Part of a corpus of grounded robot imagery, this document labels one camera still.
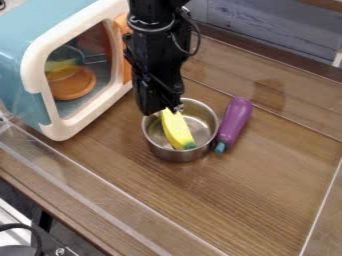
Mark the blue white toy microwave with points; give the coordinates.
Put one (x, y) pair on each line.
(47, 34)

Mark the yellow toy banana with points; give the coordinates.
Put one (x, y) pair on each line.
(177, 130)

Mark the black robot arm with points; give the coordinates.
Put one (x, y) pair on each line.
(154, 14)

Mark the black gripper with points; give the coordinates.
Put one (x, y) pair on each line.
(157, 52)

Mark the purple toy eggplant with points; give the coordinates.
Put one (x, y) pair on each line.
(237, 116)

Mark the silver metal pot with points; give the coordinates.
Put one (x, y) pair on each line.
(202, 121)

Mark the orange plate in microwave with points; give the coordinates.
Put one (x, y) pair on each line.
(71, 82)

